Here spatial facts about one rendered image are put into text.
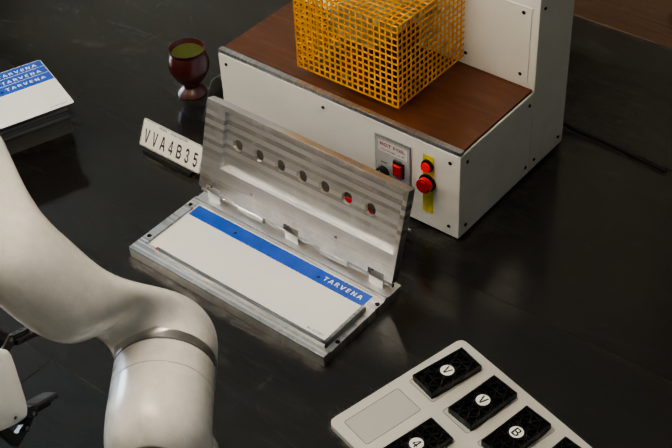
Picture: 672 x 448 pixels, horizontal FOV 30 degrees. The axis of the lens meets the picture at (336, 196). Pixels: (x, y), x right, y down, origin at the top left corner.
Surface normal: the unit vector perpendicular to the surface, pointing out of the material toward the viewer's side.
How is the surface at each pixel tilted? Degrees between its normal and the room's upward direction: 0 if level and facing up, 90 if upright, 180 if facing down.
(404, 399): 0
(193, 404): 47
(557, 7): 90
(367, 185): 74
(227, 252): 0
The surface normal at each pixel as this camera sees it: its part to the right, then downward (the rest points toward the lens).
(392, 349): -0.04, -0.77
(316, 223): -0.61, 0.29
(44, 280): 0.52, 0.22
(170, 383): 0.28, -0.71
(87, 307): 0.70, 0.19
